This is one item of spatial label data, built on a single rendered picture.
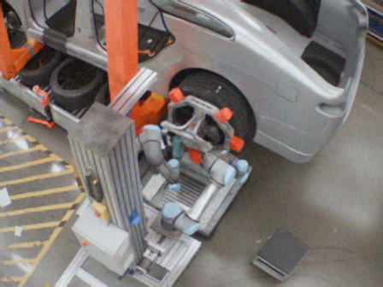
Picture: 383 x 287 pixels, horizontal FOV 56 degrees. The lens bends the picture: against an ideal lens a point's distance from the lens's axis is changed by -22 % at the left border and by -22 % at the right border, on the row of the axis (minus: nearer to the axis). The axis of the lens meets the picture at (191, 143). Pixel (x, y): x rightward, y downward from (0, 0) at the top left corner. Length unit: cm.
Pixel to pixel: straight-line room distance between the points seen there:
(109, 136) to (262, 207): 242
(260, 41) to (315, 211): 200
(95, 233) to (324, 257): 235
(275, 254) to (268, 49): 171
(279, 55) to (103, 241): 169
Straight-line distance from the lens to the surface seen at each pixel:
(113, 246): 263
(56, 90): 444
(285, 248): 367
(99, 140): 203
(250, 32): 299
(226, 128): 337
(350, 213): 446
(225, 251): 394
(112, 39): 282
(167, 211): 292
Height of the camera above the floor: 366
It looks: 55 degrees down
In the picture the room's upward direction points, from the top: 4 degrees clockwise
